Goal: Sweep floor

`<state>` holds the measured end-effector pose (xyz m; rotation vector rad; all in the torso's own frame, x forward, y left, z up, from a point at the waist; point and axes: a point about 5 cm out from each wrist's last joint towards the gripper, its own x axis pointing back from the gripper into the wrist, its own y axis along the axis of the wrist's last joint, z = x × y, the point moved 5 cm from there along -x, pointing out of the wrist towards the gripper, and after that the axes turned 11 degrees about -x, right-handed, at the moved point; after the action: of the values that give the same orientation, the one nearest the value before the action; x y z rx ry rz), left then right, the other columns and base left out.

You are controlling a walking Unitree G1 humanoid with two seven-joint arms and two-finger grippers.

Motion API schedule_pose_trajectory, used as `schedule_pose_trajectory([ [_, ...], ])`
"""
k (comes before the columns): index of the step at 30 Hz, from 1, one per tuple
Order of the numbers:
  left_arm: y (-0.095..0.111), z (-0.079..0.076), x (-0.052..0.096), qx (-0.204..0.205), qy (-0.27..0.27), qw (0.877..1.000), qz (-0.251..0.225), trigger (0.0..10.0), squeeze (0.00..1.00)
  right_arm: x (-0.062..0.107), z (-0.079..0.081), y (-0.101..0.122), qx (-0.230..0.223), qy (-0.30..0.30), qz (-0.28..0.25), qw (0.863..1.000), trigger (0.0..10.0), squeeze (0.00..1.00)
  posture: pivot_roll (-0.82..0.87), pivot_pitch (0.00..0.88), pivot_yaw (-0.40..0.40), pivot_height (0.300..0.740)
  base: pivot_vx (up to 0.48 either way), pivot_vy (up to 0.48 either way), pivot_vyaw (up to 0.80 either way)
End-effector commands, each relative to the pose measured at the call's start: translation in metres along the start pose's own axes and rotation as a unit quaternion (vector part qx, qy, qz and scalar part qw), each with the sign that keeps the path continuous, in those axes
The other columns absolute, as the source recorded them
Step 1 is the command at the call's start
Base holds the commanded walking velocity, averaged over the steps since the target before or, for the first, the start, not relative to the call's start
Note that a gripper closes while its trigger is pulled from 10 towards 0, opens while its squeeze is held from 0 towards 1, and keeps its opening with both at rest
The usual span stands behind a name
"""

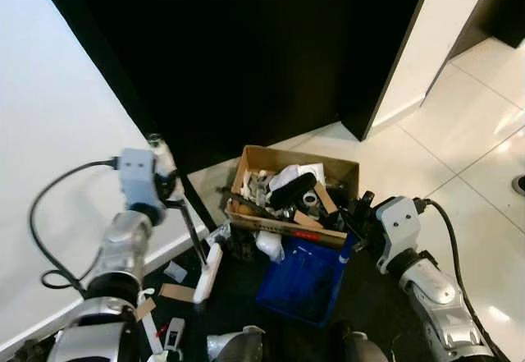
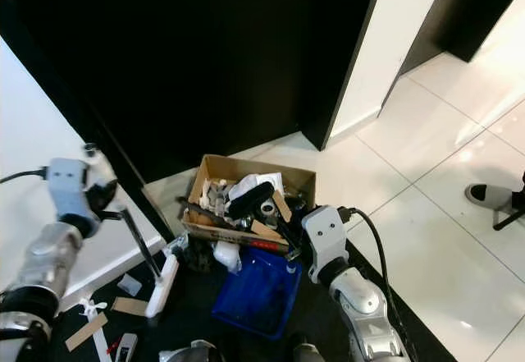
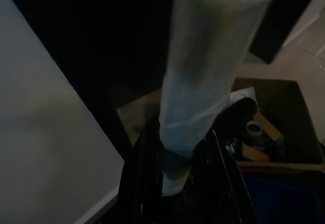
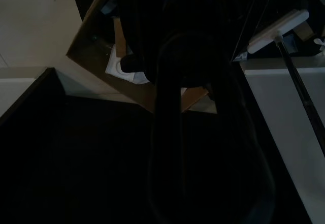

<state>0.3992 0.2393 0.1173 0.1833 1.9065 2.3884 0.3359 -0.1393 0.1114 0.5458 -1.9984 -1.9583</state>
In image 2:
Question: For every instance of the white plastic piece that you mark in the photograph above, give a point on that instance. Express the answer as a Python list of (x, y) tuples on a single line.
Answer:
[(225, 255)]

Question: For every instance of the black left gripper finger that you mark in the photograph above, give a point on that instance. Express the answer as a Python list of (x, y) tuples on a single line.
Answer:
[(113, 209), (112, 216)]

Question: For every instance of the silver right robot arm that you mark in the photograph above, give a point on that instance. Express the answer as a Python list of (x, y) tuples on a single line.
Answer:
[(365, 313)]

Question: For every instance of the small grey device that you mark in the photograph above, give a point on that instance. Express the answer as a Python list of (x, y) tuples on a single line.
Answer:
[(125, 348)]

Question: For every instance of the brown cardboard box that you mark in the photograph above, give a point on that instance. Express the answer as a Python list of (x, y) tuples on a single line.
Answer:
[(225, 169)]

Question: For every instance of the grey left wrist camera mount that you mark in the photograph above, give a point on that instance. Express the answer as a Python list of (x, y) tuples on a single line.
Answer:
[(67, 185)]

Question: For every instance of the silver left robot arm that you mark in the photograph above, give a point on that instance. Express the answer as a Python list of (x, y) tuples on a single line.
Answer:
[(49, 255)]

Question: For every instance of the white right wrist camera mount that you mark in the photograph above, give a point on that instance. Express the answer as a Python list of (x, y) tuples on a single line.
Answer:
[(324, 239)]

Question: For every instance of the white crumpled cloth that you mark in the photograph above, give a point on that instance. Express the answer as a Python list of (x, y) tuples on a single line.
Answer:
[(254, 183)]

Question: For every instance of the small metal door stop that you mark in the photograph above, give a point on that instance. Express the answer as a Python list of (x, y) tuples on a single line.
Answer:
[(89, 149)]

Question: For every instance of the white plastic stick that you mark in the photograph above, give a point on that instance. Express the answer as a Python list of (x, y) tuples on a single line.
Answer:
[(98, 329)]

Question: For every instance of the black wall panel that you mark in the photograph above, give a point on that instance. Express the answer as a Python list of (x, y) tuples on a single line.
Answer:
[(476, 5)]

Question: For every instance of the black cylinder part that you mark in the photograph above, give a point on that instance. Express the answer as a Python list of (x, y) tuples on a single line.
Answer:
[(250, 199)]

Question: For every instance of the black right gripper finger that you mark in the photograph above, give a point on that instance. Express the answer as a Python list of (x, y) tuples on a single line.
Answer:
[(293, 251), (283, 235)]

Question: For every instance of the black door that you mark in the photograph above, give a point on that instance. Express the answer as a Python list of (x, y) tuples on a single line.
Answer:
[(197, 50)]

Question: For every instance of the grey paper scrap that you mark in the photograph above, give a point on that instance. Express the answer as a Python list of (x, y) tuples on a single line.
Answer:
[(129, 284)]

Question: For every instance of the brown cardboard scrap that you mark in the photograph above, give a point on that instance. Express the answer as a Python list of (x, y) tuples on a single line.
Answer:
[(130, 305)]

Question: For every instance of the brown tape strip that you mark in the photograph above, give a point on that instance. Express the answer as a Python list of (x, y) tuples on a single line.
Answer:
[(86, 332)]

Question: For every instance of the silver left robot leg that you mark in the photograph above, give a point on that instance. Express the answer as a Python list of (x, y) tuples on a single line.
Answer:
[(193, 352)]

